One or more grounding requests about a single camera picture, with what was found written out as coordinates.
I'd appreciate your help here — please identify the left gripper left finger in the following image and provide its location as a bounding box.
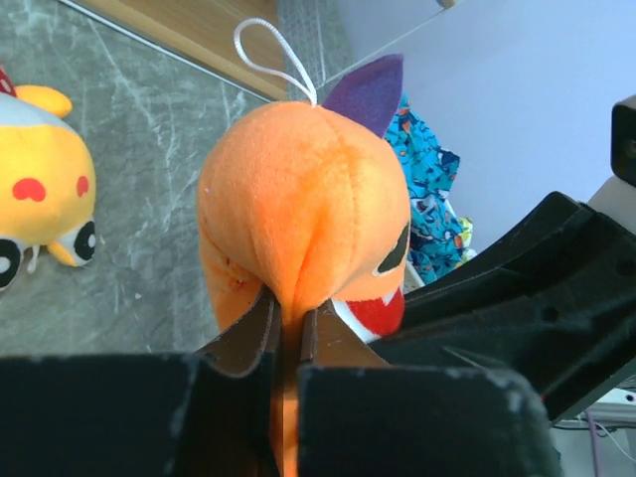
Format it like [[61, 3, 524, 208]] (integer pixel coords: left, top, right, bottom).
[[197, 287, 281, 379]]

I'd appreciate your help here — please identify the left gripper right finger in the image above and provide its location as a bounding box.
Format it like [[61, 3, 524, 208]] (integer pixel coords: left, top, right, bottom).
[[298, 303, 391, 370]]

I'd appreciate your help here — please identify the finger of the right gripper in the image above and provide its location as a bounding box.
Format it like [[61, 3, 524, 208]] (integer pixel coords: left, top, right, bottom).
[[373, 192, 635, 421]]

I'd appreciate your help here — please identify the orange shark plush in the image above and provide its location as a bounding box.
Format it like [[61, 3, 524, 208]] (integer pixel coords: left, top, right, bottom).
[[197, 55, 410, 476]]

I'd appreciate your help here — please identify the yellow green print cloth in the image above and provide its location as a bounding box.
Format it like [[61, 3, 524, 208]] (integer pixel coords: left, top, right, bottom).
[[456, 217, 477, 264]]

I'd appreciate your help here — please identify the blue shark print garment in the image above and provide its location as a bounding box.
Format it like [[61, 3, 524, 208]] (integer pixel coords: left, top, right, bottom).
[[385, 94, 462, 284]]

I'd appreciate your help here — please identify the yellow plush red dress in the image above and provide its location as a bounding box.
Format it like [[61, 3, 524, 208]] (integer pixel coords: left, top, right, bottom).
[[1, 73, 96, 288]]

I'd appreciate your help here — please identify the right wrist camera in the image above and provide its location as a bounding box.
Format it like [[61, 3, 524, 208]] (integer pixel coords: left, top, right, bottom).
[[585, 93, 636, 220]]

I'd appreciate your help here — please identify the white wire wooden shelf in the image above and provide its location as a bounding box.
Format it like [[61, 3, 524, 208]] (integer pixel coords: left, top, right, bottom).
[[59, 0, 478, 100]]

